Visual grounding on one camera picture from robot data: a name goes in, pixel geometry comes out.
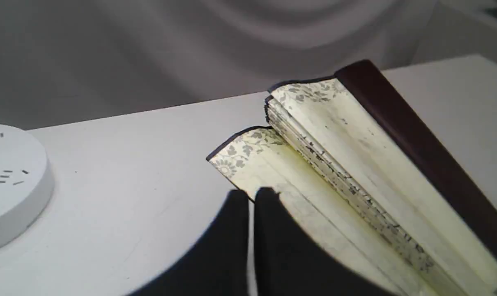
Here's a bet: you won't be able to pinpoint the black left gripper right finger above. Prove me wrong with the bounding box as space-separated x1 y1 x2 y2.
254 187 391 296

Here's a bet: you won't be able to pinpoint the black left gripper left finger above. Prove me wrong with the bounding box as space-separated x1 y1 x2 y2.
132 190 250 296

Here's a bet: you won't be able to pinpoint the folding paper fan dark ribs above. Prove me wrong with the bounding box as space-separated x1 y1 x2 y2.
207 60 497 296

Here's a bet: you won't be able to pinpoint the white desk lamp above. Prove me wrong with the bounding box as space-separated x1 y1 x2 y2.
0 124 55 248

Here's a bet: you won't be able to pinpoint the grey backdrop curtain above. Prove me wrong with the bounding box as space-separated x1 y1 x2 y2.
0 0 497 129

